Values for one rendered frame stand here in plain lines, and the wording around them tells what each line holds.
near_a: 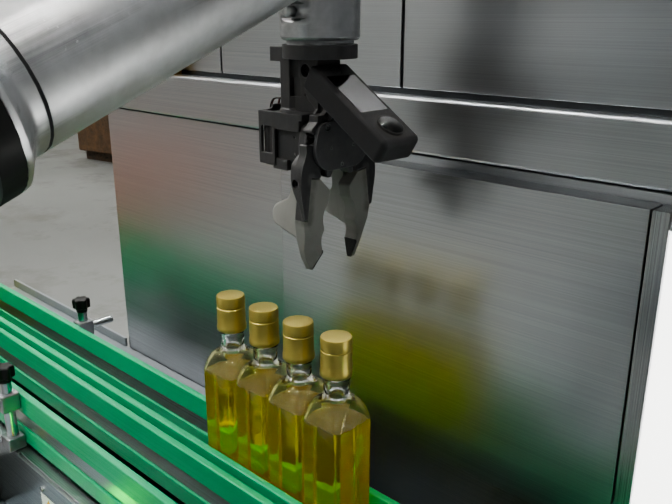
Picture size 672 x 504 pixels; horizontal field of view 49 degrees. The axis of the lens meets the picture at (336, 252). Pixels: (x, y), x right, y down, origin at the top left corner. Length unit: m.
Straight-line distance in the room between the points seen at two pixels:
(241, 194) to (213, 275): 0.16
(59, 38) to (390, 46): 0.55
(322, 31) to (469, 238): 0.26
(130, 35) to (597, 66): 0.47
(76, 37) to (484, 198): 0.50
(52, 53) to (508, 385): 0.59
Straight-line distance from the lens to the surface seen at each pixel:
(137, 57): 0.38
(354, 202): 0.74
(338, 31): 0.68
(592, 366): 0.75
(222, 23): 0.42
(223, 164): 1.09
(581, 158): 0.71
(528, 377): 0.79
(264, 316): 0.83
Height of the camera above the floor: 1.48
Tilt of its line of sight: 18 degrees down
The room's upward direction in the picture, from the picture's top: straight up
